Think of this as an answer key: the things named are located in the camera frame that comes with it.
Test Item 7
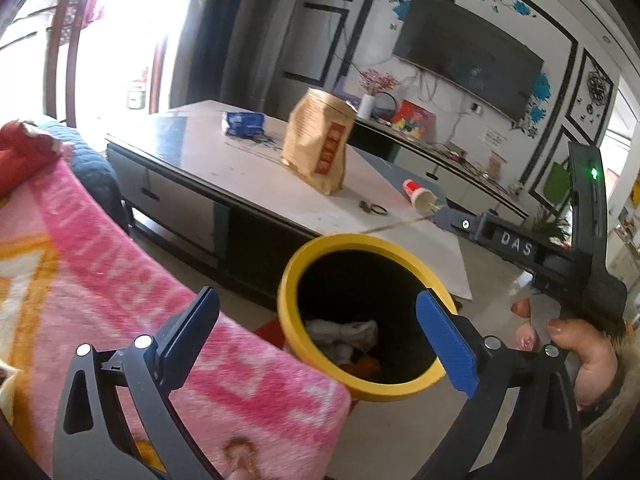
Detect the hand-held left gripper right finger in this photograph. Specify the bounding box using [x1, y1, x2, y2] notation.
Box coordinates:
[415, 289, 584, 480]

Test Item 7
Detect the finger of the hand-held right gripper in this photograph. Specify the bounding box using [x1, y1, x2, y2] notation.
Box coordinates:
[432, 207, 482, 237]

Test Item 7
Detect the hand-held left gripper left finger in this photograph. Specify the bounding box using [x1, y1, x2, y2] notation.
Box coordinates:
[52, 286, 223, 480]

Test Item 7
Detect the yellow trash bin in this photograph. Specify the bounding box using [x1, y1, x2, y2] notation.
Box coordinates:
[276, 233, 462, 403]

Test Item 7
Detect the person's right forearm fur sleeve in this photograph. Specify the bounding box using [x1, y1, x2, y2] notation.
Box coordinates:
[580, 327, 640, 480]

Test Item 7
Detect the person's right hand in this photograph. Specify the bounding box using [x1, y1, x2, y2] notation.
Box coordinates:
[510, 299, 621, 412]

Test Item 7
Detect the potted plant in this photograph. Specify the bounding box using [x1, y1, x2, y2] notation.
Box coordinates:
[524, 205, 572, 248]

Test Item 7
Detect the red and white paper cup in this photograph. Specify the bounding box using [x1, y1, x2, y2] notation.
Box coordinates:
[402, 178, 444, 212]

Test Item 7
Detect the television stand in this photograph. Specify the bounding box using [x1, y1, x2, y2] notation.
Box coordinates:
[349, 114, 532, 222]

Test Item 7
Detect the orange wrapper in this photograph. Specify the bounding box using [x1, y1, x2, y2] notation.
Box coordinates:
[348, 354, 382, 375]

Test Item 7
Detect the pink printed blanket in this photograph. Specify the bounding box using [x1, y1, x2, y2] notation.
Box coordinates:
[0, 157, 354, 480]

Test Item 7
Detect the crumpled white plastic bag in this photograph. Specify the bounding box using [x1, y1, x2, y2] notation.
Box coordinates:
[304, 318, 380, 362]

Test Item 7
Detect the red colourful box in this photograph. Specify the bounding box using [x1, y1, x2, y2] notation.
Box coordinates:
[392, 100, 434, 142]

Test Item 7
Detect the white vase with flowers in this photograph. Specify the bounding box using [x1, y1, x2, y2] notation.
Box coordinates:
[358, 69, 398, 117]

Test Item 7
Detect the brown paper bag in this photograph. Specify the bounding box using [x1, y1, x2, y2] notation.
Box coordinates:
[279, 87, 357, 197]

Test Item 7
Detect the grey coffee table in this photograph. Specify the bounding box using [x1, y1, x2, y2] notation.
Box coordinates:
[104, 100, 474, 302]

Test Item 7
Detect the dark blue quilted sofa cover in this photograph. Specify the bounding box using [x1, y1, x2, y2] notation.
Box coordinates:
[20, 115, 134, 233]

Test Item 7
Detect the blue packet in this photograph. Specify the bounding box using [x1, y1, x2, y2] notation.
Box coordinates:
[222, 111, 265, 137]

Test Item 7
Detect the red blanket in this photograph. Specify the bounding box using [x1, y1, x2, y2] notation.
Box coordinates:
[0, 120, 72, 202]

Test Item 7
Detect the grey standing air conditioner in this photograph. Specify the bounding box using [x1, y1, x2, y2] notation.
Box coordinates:
[220, 0, 307, 117]

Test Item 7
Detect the green wall decoration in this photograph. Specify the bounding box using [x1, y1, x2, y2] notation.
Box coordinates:
[542, 162, 574, 207]

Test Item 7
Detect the black wall clock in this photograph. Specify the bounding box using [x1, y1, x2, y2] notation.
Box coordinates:
[581, 66, 614, 122]

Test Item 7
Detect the wall television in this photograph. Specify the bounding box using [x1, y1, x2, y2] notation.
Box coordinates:
[391, 0, 545, 122]

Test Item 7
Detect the brown window frame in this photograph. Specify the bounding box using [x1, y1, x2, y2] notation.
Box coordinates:
[0, 0, 172, 127]

